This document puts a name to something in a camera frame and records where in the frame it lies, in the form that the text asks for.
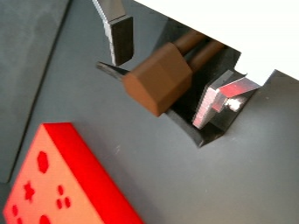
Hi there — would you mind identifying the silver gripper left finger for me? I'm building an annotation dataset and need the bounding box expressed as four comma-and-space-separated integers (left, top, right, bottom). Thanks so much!
92, 0, 135, 66

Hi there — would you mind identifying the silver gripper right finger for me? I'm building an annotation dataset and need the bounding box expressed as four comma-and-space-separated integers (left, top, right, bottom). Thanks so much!
192, 70, 260, 130

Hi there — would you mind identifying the brown three prong object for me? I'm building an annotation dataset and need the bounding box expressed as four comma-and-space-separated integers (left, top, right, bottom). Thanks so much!
121, 30, 224, 116

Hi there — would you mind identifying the black curved fixture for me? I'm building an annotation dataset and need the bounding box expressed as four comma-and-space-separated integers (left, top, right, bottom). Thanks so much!
96, 17, 260, 148

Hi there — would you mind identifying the red shape-hole block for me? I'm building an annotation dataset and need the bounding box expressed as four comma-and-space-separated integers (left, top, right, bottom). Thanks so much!
4, 122, 144, 224

